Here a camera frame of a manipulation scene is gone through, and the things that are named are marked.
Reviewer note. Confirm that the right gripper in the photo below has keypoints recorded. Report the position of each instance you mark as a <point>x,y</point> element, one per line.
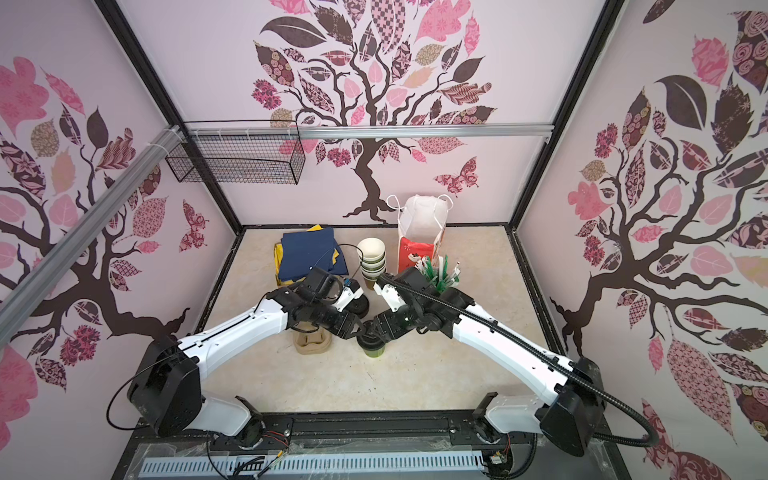
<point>386,321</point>

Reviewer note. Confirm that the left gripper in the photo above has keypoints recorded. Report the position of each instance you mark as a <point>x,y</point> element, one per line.
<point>344,326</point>

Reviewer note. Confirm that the black cup lid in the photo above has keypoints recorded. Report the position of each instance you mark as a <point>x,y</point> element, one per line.
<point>370,342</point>

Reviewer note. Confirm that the green paper coffee cup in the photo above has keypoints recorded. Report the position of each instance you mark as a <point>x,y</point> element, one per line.
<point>374,351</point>

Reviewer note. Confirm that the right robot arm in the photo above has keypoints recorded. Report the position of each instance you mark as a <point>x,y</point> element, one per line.
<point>567,400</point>

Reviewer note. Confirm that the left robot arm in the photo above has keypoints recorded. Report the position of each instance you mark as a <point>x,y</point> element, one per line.
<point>167,388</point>

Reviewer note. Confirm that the green white straw packets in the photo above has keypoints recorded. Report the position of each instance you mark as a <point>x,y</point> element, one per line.
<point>438,272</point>

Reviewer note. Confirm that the pulp cup carrier tray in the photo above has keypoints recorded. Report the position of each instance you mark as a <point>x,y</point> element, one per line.
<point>314,343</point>

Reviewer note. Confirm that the stack of black lids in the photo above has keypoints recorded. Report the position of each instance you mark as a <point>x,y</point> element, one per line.
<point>359,306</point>

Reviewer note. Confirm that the stack of paper cups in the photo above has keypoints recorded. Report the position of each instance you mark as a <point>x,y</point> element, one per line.
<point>374,260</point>

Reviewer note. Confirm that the yellow napkins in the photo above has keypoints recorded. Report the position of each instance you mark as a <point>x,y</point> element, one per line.
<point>279,264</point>

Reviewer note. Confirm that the red white paper bag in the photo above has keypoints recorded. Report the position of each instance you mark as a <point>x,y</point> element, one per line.
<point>421,223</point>

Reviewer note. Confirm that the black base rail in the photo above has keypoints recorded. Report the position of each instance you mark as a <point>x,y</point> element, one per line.
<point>512,456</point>

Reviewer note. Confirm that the black wire basket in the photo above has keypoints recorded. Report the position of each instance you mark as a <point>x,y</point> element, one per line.
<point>258,152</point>

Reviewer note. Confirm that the white cable duct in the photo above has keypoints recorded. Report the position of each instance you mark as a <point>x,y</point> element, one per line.
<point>309,465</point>

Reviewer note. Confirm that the aluminium frame bar back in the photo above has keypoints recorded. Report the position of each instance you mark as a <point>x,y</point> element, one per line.
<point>367,132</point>

